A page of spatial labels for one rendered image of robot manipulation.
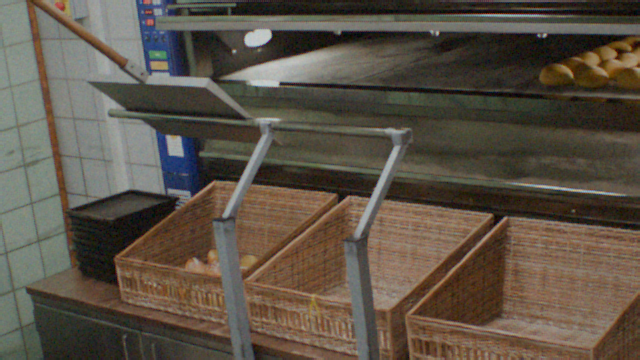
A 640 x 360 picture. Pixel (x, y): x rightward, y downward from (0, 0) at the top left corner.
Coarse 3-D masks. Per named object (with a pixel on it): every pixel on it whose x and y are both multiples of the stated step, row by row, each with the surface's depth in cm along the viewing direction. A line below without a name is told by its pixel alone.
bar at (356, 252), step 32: (256, 128) 372; (288, 128) 362; (320, 128) 354; (352, 128) 346; (384, 128) 339; (256, 160) 365; (384, 192) 332; (224, 224) 357; (224, 256) 360; (352, 256) 326; (224, 288) 364; (352, 288) 329
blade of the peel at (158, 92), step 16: (96, 80) 397; (112, 80) 392; (128, 80) 387; (160, 80) 378; (176, 80) 373; (192, 80) 369; (208, 80) 365; (112, 96) 406; (128, 96) 399; (144, 96) 393; (160, 96) 387; (176, 96) 382; (192, 96) 376; (208, 96) 371; (224, 96) 369; (176, 112) 396; (192, 112) 391; (208, 112) 385; (224, 112) 379; (240, 112) 375; (160, 128) 419; (176, 128) 413; (192, 128) 406; (208, 128) 400; (224, 128) 394; (240, 128) 388; (272, 144) 391
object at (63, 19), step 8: (32, 0) 351; (40, 0) 352; (40, 8) 354; (48, 8) 354; (56, 8) 356; (56, 16) 357; (64, 16) 358; (64, 24) 359; (72, 24) 360; (72, 32) 363; (80, 32) 363; (88, 32) 365; (88, 40) 366; (96, 40) 367; (96, 48) 369; (104, 48) 369; (112, 56) 372; (120, 56) 374; (120, 64) 375
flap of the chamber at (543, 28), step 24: (168, 24) 420; (192, 24) 413; (216, 24) 405; (240, 24) 398; (264, 24) 391; (288, 24) 384; (312, 24) 377; (336, 24) 371; (360, 24) 365; (384, 24) 359; (408, 24) 353; (432, 24) 347; (456, 24) 342; (480, 24) 337; (504, 24) 332; (528, 24) 327; (552, 24) 322; (576, 24) 317; (600, 24) 312; (624, 24) 308
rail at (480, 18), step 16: (160, 16) 423; (176, 16) 418; (192, 16) 412; (208, 16) 407; (224, 16) 402; (240, 16) 397; (256, 16) 392; (272, 16) 388; (288, 16) 383; (304, 16) 379; (320, 16) 375; (336, 16) 370; (352, 16) 366; (368, 16) 362; (384, 16) 358; (400, 16) 355; (416, 16) 351; (432, 16) 347; (448, 16) 343; (464, 16) 340; (480, 16) 336; (496, 16) 333; (512, 16) 330; (528, 16) 326; (544, 16) 323; (560, 16) 320; (576, 16) 317; (592, 16) 314; (608, 16) 311; (624, 16) 308
